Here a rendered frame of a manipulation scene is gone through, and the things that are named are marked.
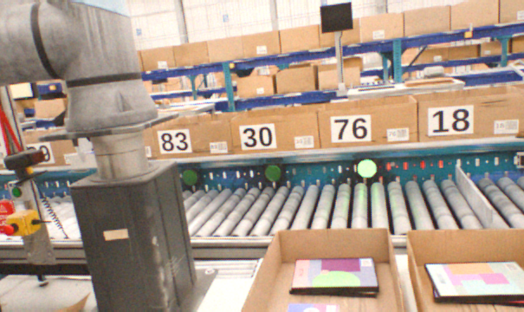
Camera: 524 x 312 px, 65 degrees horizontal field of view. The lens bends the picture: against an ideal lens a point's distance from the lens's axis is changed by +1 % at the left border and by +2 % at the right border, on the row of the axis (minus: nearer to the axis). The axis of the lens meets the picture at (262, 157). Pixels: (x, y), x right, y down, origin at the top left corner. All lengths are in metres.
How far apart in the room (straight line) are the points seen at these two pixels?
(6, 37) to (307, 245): 0.79
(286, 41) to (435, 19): 2.06
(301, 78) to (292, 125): 4.31
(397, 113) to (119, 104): 1.17
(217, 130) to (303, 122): 0.39
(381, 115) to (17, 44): 1.29
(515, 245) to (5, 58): 1.12
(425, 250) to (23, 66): 0.95
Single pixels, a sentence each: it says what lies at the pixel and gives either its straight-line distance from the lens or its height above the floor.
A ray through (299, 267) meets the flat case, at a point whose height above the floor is 0.78.
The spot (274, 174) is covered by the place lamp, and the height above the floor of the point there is 0.81.
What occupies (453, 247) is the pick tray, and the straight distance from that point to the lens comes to 1.07.
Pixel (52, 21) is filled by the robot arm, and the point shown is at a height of 1.40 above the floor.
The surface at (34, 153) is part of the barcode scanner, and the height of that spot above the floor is 1.08.
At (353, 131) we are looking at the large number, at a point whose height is 0.96.
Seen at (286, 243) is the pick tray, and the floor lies 0.81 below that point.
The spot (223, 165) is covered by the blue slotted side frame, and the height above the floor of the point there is 0.86.
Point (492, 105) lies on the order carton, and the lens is 1.78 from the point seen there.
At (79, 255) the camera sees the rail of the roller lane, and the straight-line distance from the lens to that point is 1.61.
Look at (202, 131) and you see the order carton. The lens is 1.88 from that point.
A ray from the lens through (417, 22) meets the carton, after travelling 6.27.
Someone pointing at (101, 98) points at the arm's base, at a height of 1.25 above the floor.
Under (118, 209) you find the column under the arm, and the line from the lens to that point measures 0.90.
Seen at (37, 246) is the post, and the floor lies 0.74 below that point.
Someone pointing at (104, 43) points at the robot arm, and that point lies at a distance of 0.87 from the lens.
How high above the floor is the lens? 1.27
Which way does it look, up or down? 13 degrees down
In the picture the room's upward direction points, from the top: 7 degrees counter-clockwise
